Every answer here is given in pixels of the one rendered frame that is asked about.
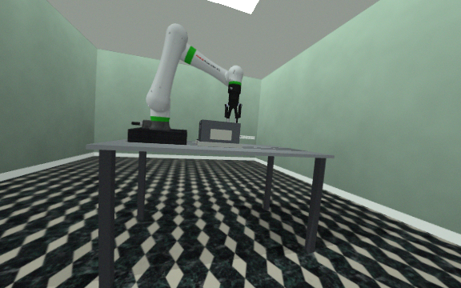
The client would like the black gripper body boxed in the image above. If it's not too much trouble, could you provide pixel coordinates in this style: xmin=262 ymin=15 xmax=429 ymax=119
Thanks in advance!
xmin=228 ymin=92 xmax=239 ymax=109

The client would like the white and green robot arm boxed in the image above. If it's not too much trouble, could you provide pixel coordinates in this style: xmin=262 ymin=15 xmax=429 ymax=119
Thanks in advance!
xmin=131 ymin=23 xmax=243 ymax=130

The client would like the grey divided crate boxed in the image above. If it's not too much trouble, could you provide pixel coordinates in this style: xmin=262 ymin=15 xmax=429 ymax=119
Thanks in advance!
xmin=198 ymin=120 xmax=241 ymax=144

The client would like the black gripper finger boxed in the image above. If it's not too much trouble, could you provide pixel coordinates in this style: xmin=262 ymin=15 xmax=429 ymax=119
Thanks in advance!
xmin=225 ymin=103 xmax=232 ymax=122
xmin=233 ymin=103 xmax=242 ymax=123

